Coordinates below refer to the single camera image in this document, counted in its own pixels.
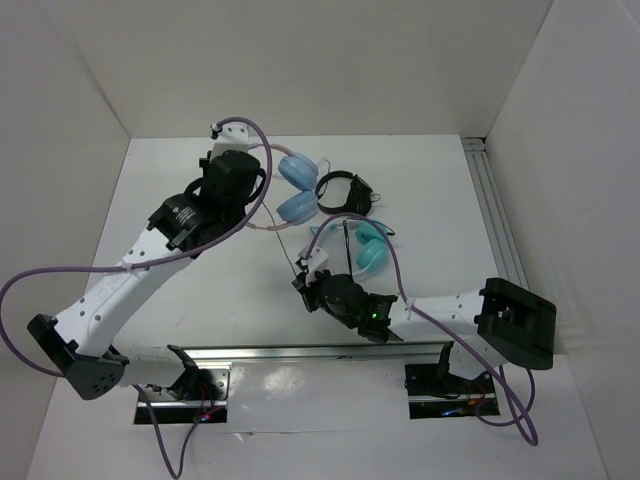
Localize pink blue cat-ear headphones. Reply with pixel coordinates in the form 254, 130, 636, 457
247, 144, 331, 232

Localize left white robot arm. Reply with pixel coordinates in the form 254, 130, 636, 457
27, 150, 266, 400

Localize aluminium front rail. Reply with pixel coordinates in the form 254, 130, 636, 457
183, 342, 447, 364

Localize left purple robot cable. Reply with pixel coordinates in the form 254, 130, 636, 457
0, 115, 274, 480

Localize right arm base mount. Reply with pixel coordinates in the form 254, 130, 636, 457
404, 364, 500, 420

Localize black on-ear headphones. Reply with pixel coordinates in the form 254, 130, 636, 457
314, 170, 381, 216

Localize aluminium side rail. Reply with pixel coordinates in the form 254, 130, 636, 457
462, 137, 549, 354

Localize thin black headphone cable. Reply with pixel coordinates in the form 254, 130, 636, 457
259, 204, 301, 276

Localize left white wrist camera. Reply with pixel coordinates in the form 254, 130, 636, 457
210, 122, 249, 158

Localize teal white cat-ear headphones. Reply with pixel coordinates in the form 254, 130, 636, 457
325, 219, 396, 280

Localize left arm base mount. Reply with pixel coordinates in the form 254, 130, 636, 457
142, 361, 232, 425

